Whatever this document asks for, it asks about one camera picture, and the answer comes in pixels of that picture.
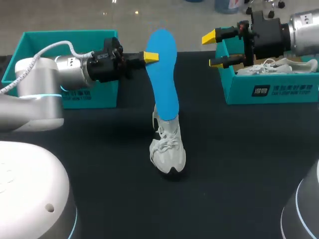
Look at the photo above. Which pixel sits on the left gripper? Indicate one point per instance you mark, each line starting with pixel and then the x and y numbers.
pixel 104 67

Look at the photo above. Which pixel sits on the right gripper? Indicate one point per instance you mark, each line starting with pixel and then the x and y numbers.
pixel 269 37

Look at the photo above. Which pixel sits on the blue and black insole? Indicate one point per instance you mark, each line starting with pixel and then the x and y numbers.
pixel 162 74

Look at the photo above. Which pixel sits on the white lace-up shoe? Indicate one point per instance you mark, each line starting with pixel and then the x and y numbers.
pixel 274 66
pixel 169 154

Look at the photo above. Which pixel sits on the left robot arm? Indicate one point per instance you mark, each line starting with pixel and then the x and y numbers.
pixel 37 74

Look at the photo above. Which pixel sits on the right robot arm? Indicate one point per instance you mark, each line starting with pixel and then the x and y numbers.
pixel 304 35

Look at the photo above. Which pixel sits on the blue water bottle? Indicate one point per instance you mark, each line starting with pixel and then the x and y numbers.
pixel 225 6

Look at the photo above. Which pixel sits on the teal box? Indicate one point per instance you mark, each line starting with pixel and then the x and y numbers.
pixel 104 94
pixel 249 84

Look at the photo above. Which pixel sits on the office chair base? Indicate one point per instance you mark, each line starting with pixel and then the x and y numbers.
pixel 270 8

